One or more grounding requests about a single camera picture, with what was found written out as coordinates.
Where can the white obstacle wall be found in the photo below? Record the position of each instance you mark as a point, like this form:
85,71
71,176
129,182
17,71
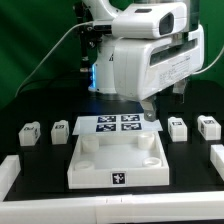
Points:
116,209
9,170
217,158

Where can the black camera on stand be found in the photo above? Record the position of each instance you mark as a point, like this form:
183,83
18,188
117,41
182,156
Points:
102,26

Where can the white marker sheet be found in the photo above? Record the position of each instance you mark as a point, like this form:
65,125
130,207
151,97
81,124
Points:
114,123

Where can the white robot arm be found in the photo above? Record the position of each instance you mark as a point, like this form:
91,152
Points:
103,68

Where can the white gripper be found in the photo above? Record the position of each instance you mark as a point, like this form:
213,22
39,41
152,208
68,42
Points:
144,67

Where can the white square table top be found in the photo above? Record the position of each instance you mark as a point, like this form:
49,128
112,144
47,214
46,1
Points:
107,160

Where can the white front obstacle wall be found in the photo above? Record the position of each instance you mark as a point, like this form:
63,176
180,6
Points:
116,209

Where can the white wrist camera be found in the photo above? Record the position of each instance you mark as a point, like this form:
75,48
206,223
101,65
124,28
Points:
150,21

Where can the white right obstacle wall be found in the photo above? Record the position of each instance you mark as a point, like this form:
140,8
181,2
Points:
217,158

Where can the white left obstacle wall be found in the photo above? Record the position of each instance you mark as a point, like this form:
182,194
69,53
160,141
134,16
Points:
9,170

